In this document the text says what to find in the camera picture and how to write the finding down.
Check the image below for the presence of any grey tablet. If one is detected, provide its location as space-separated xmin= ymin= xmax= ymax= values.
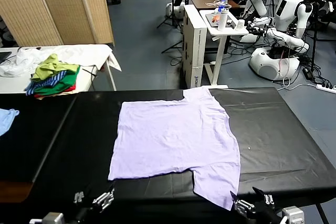
xmin=206 ymin=13 xmax=237 ymax=28

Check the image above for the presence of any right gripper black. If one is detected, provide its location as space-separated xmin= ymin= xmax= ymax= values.
xmin=230 ymin=186 xmax=283 ymax=224

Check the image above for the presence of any white floor cable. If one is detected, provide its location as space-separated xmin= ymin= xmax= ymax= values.
xmin=278 ymin=77 xmax=318 ymax=91

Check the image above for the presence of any bamboo folding screen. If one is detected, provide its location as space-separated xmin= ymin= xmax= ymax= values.
xmin=0 ymin=0 xmax=116 ymax=47

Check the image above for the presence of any beige garment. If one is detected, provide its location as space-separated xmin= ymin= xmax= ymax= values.
xmin=35 ymin=91 xmax=79 ymax=101

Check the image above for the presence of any white rolling side table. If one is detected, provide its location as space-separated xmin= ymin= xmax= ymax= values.
xmin=199 ymin=9 xmax=249 ymax=89

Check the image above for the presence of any white cloth on table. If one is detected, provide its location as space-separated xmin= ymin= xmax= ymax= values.
xmin=0 ymin=48 xmax=47 ymax=78

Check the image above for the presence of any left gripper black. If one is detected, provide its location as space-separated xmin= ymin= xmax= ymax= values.
xmin=62 ymin=187 xmax=116 ymax=224

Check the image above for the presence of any white cloth covered table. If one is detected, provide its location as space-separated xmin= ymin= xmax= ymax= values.
xmin=0 ymin=44 xmax=123 ymax=94

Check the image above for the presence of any white insulated bottle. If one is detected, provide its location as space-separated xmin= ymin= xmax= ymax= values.
xmin=217 ymin=8 xmax=228 ymax=31

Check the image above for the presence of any tall white cardboard box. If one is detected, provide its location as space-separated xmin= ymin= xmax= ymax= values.
xmin=183 ymin=4 xmax=208 ymax=90

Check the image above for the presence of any white cable coil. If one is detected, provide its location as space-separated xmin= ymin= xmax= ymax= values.
xmin=206 ymin=0 xmax=232 ymax=9

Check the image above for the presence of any white humanoid robot with base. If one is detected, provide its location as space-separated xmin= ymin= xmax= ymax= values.
xmin=246 ymin=0 xmax=316 ymax=82

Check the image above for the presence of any light blue garment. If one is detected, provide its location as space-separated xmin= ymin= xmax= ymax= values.
xmin=0 ymin=108 xmax=20 ymax=137

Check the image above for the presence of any green garment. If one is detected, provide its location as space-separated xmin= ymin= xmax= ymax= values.
xmin=34 ymin=65 xmax=81 ymax=95

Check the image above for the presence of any yellow-green garment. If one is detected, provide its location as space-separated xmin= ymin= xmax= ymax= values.
xmin=31 ymin=53 xmax=80 ymax=82

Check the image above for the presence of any black tripod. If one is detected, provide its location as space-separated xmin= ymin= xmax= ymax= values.
xmin=156 ymin=0 xmax=184 ymax=29

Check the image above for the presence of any small white robot base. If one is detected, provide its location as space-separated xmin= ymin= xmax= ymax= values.
xmin=165 ymin=2 xmax=186 ymax=19

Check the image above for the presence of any lavender t-shirt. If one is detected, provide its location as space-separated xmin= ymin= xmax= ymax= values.
xmin=107 ymin=86 xmax=242 ymax=211

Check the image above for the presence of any black light stand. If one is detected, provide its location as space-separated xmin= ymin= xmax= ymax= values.
xmin=311 ymin=1 xmax=322 ymax=71

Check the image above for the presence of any small black table cover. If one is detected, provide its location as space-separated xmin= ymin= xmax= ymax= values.
xmin=0 ymin=93 xmax=77 ymax=183

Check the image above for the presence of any large black table cover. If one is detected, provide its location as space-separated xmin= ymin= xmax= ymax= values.
xmin=33 ymin=87 xmax=336 ymax=210

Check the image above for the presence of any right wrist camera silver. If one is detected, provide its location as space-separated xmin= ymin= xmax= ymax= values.
xmin=282 ymin=206 xmax=303 ymax=224

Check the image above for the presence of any black strap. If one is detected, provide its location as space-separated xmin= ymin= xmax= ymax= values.
xmin=82 ymin=68 xmax=98 ymax=78

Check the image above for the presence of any blue striped garment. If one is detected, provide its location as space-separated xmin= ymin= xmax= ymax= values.
xmin=25 ymin=70 xmax=76 ymax=97

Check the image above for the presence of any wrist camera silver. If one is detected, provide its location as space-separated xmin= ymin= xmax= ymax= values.
xmin=29 ymin=212 xmax=65 ymax=224
xmin=282 ymin=206 xmax=303 ymax=224

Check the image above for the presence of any white power strip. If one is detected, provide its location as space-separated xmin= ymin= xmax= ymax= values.
xmin=316 ymin=83 xmax=336 ymax=93

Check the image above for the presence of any black table leg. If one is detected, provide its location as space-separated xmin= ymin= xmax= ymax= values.
xmin=316 ymin=202 xmax=330 ymax=224

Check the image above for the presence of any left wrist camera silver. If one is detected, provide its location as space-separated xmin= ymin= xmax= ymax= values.
xmin=29 ymin=212 xmax=65 ymax=224

